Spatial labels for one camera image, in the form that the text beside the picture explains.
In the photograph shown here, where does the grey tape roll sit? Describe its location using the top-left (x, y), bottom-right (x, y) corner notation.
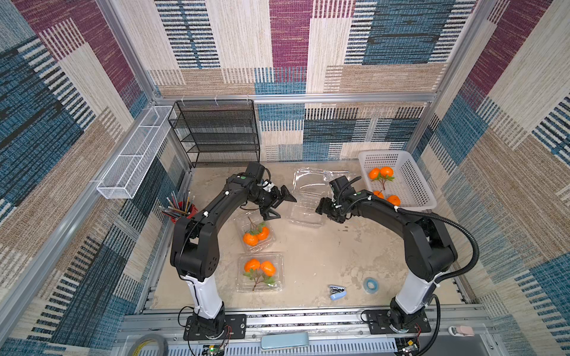
top-left (126, 333), bottom-right (169, 356)

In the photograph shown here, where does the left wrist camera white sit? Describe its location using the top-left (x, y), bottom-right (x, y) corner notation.
top-left (261, 180), bottom-right (275, 192)

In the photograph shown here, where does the orange pair with leaves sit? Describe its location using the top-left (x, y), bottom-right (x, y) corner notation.
top-left (368, 166), bottom-right (395, 190)

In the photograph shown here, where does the red pencil cup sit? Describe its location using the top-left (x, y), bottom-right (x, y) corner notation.
top-left (159, 191), bottom-right (198, 223)

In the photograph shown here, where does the clear clamshell container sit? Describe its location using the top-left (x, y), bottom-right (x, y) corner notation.
top-left (235, 212), bottom-right (276, 254)
top-left (324, 171), bottom-right (360, 185)
top-left (236, 253), bottom-right (284, 292)
top-left (287, 168), bottom-right (333, 228)

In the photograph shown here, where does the orange pair in front container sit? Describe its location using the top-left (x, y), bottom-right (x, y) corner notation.
top-left (243, 259), bottom-right (277, 292)

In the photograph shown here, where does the clear clamshell container back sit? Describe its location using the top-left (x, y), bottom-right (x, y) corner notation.
top-left (324, 171), bottom-right (360, 185)

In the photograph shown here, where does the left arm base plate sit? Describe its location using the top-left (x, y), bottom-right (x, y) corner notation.
top-left (183, 313), bottom-right (247, 341)

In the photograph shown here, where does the white plastic perforated basket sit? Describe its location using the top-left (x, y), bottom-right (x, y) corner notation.
top-left (358, 150), bottom-right (437, 212)

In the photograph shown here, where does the orange pair in left container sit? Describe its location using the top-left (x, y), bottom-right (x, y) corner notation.
top-left (243, 218), bottom-right (270, 247)

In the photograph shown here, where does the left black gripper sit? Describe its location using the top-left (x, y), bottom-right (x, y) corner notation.
top-left (251, 186), bottom-right (298, 222)

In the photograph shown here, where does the light blue bar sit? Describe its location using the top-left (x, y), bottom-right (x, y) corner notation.
top-left (261, 332), bottom-right (310, 351)

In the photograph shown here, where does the pink white small device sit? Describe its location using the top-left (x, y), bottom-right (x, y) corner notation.
top-left (448, 326), bottom-right (475, 338)

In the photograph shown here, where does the blue stapler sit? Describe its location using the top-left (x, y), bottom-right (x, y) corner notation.
top-left (329, 285), bottom-right (347, 301)

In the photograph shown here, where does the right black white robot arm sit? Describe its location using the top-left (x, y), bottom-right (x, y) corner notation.
top-left (316, 176), bottom-right (457, 333)

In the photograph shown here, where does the blue tape roll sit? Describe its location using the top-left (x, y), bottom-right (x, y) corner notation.
top-left (363, 277), bottom-right (379, 295)

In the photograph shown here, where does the black wire shelf rack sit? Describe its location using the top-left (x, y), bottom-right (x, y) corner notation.
top-left (169, 99), bottom-right (261, 168)

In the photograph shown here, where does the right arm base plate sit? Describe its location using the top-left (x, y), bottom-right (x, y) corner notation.
top-left (361, 308), bottom-right (432, 335)

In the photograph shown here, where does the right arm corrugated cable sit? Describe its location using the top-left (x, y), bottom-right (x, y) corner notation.
top-left (395, 206), bottom-right (481, 356)

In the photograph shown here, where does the clear clamshell container front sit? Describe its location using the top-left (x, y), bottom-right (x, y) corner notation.
top-left (236, 253), bottom-right (284, 292)

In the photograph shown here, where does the white wire mesh tray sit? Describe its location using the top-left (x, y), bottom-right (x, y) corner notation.
top-left (96, 106), bottom-right (172, 200)

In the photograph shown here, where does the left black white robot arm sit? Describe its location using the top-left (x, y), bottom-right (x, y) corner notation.
top-left (170, 162), bottom-right (296, 338)

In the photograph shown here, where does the orange pair in container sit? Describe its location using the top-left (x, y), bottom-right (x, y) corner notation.
top-left (243, 218), bottom-right (270, 247)
top-left (243, 259), bottom-right (277, 292)

